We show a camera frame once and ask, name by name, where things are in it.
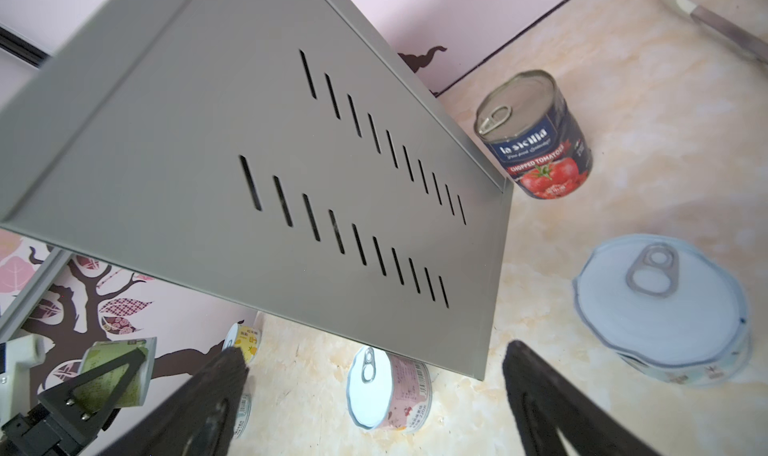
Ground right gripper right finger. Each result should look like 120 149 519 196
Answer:
502 340 657 455

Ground yellow label can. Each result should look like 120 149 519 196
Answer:
221 322 263 440

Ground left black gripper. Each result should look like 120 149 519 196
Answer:
1 347 147 456

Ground pink label can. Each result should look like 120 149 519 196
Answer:
346 346 433 434

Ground teal can behind gripper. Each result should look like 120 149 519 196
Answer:
573 234 751 386

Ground grey metal cabinet box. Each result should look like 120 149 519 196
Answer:
1 0 512 380

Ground green label can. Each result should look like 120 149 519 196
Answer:
75 337 157 412

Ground red tomato can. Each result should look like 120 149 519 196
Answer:
473 70 593 200

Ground metal tongs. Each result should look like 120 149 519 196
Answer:
660 0 767 65

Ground left aluminium rail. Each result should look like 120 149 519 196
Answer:
1 248 72 343

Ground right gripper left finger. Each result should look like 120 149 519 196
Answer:
101 347 248 456

